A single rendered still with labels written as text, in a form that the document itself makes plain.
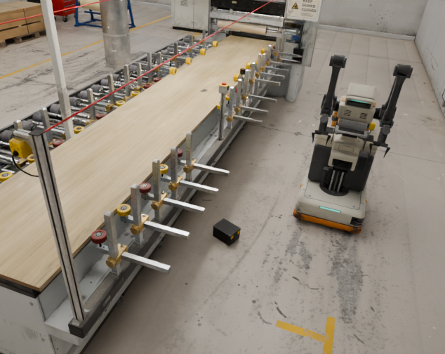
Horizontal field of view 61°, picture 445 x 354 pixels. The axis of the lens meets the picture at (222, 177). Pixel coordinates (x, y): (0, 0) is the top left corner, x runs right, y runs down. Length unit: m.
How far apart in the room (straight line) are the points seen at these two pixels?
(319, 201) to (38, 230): 2.37
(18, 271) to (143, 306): 1.13
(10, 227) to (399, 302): 2.73
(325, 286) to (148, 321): 1.39
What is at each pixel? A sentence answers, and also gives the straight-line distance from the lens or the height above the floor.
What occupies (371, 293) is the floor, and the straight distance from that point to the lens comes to 3.30.
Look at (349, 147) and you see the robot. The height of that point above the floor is 0.86.
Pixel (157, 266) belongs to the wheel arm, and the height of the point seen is 0.82.
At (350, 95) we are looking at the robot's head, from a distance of 3.09.
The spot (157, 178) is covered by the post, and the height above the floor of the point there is 1.04.
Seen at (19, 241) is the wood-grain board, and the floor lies 0.90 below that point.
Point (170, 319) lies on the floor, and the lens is 2.86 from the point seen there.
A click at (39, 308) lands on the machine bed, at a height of 0.72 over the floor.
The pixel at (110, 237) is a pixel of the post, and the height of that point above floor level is 0.98.
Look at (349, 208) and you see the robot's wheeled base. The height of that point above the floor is 0.28.
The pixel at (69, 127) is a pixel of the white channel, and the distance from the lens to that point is 3.12.
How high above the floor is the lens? 2.31
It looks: 33 degrees down
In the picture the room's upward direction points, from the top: 4 degrees clockwise
